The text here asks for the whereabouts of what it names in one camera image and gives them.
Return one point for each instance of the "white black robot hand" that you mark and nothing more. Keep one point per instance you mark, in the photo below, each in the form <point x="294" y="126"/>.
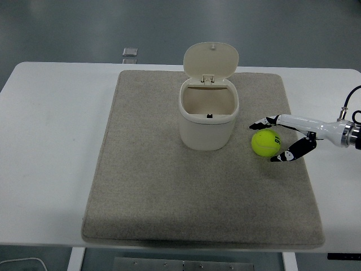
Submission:
<point x="307" y="124"/>

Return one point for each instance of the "yellow tennis ball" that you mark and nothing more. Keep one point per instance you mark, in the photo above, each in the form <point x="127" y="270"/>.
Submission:
<point x="263" y="144"/>

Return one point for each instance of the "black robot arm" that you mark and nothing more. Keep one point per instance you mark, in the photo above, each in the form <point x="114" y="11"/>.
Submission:
<point x="354" y="135"/>

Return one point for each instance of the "cream lidded plastic bin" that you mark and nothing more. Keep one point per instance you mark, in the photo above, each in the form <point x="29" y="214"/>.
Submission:
<point x="206" y="132"/>

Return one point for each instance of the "black table control panel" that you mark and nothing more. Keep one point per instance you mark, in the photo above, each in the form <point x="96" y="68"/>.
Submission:
<point x="344" y="256"/>

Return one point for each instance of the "white table leg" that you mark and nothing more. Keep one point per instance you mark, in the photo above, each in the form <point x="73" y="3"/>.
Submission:
<point x="75" y="259"/>
<point x="289" y="262"/>

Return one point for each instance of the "beige fabric mat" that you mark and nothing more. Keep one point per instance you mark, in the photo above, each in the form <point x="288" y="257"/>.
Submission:
<point x="183" y="192"/>

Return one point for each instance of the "silver floor plate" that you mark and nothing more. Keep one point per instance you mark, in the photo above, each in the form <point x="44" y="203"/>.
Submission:
<point x="129" y="61"/>
<point x="130" y="51"/>

